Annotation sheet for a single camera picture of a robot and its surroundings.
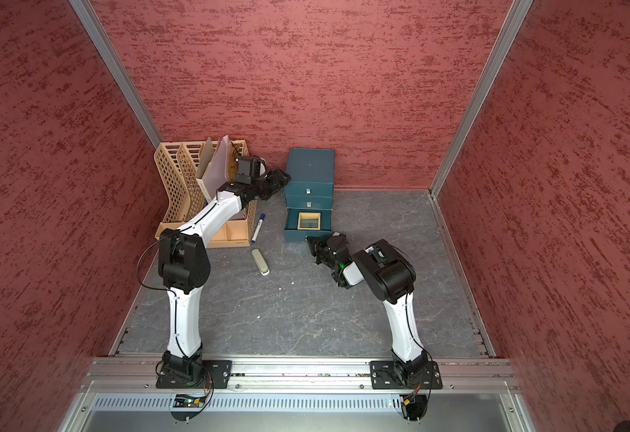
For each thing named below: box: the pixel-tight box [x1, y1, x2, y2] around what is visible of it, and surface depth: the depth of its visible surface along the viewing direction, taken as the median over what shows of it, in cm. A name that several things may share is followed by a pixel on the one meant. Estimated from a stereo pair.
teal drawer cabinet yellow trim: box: [283, 147, 335, 243], surface depth 106 cm
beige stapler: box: [251, 248, 270, 277], surface depth 96 cm
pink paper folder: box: [202, 135, 232, 201], surface depth 90 cm
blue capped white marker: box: [251, 212, 266, 244], surface depth 108 cm
